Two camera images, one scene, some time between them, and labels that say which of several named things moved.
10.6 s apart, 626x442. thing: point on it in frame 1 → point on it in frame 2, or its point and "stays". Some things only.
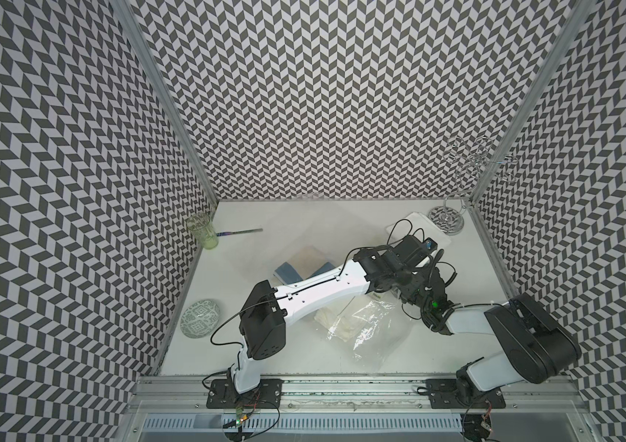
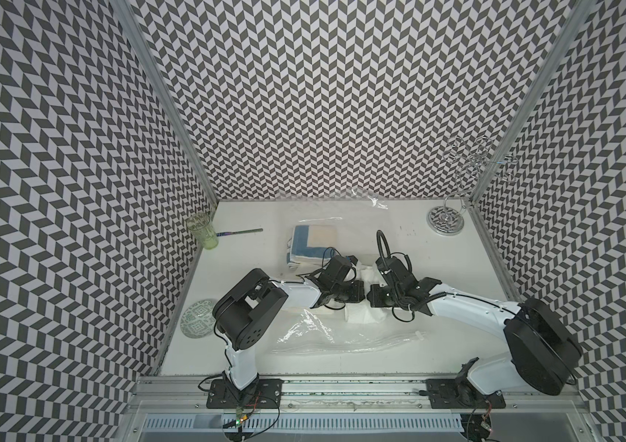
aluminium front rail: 396,392 stays
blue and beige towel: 304,262 → 308,243
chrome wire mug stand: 477,161 stays
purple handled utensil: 224,233 stays
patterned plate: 200,319 stays
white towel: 338,325 → 363,312
